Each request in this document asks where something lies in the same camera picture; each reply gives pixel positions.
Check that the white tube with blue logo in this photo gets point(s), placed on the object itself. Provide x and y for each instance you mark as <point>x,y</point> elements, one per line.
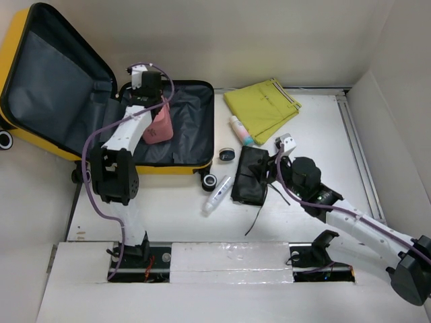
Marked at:
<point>217,196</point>

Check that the aluminium frame rail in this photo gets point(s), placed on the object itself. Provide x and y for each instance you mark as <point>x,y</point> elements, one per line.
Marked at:
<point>360,159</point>

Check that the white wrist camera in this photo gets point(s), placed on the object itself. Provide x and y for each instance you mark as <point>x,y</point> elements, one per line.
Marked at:
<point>136,72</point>
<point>286,144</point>

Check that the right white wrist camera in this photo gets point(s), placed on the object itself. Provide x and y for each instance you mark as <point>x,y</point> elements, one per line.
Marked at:
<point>286,144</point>

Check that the black pouch with strings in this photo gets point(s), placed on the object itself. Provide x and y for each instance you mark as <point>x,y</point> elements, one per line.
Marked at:
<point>246,190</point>

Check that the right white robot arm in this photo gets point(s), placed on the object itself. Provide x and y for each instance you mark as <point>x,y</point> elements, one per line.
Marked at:
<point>404,260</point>

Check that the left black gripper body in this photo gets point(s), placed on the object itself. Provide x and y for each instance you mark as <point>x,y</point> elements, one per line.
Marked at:
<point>135,92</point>

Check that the yellow-green shirt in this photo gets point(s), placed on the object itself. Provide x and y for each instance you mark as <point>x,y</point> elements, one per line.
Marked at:
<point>263,108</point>

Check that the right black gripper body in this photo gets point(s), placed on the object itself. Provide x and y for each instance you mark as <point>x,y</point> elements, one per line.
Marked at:
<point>285,169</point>

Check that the small black round jar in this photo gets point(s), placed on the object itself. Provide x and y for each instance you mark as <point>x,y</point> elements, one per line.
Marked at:
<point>226,154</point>

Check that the white pink bottle teal cap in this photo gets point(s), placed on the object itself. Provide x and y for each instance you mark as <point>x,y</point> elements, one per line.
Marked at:
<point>240,131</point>

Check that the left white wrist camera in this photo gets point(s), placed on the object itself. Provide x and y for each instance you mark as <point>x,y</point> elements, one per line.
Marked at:
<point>136,72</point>

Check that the pink case with metal handle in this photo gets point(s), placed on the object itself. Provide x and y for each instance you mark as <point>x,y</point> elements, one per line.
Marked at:
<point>161,129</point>

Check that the yellow hard-shell suitcase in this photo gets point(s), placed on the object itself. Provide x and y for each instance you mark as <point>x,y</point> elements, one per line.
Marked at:
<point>56,91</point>

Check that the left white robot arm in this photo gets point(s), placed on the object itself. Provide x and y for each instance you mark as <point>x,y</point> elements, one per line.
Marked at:
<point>114,175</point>

